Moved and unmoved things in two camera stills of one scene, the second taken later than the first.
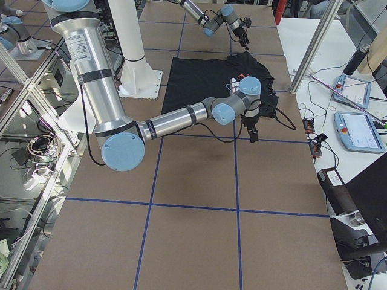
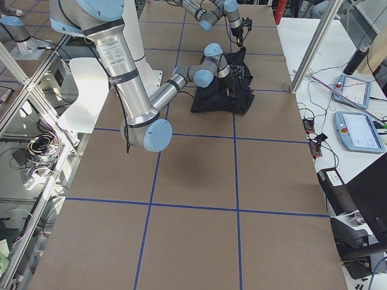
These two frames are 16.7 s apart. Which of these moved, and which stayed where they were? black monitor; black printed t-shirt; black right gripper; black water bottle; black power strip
Moved: black right gripper; black printed t-shirt
Stayed: black water bottle; black power strip; black monitor
